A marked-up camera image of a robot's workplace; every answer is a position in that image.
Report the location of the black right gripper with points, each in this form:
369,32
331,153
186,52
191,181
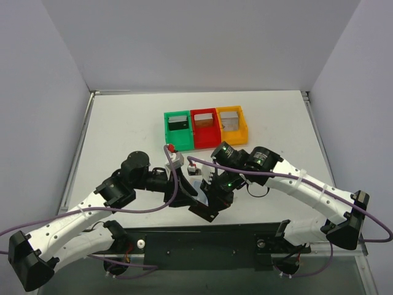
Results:
212,192

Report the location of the yellow plastic bin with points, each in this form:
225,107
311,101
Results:
239,137

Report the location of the black cards in green bin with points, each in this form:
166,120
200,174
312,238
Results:
178,123

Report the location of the green plastic bin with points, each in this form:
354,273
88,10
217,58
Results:
181,139

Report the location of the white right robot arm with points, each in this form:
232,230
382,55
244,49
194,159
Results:
341,213

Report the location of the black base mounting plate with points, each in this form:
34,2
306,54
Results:
214,247

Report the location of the beige leather card holder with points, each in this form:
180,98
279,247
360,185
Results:
201,196

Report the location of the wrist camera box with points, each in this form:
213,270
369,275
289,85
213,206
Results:
207,173
177,160

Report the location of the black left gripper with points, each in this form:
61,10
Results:
171,193

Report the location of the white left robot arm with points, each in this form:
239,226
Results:
36,256

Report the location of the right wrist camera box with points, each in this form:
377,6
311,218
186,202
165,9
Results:
207,173

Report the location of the cards in red bin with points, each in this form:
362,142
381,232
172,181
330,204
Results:
203,120

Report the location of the red plastic bin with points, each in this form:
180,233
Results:
208,137

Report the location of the cards in yellow bin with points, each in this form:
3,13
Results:
229,121

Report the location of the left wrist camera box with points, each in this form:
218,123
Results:
177,160

